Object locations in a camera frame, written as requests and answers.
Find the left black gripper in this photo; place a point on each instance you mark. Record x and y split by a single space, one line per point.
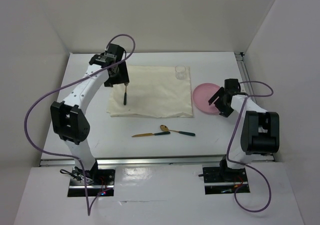
122 78

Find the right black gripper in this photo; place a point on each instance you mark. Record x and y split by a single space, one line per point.
225 111

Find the gold fork green handle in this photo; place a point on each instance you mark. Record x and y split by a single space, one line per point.
125 94

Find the pink plate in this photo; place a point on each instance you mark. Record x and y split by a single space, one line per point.
201 96

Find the cream cloth napkin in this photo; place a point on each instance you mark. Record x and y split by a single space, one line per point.
152 92

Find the clear drinking glass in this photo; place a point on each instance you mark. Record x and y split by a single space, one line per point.
180 72

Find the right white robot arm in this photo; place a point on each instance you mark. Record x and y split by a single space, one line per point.
235 157

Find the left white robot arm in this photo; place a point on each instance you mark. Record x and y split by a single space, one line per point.
68 116

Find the aluminium right side rail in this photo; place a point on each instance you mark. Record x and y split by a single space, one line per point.
243 67

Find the aluminium rail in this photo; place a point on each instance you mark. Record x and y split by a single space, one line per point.
243 67
140 161

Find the gold spoon green handle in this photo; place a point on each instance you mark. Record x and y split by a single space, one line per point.
166 129

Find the gold knife green handle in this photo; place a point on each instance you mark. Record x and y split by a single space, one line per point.
151 134

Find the aluminium front rail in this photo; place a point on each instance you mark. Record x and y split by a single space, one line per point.
140 161

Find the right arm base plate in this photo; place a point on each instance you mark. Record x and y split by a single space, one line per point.
217 182

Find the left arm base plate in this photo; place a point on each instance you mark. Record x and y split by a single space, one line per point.
102 183

